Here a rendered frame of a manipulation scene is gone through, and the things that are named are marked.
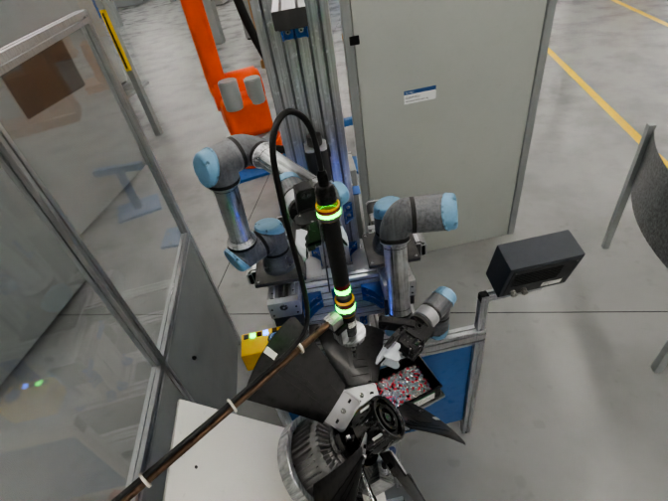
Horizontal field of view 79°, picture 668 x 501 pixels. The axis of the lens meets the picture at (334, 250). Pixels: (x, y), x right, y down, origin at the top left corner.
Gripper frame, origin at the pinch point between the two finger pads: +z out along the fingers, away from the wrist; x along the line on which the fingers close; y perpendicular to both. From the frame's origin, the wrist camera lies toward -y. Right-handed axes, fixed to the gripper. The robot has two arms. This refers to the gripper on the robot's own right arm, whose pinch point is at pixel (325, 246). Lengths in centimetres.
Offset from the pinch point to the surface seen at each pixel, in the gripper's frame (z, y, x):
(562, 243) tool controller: -13, 42, -83
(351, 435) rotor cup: 18, 47, 7
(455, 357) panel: -20, 97, -50
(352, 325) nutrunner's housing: 9.8, 15.9, -0.5
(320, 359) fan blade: 4.7, 30.2, 7.9
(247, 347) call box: -32, 59, 29
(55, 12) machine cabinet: -449, -18, 126
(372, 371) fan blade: 2.3, 47.7, -5.7
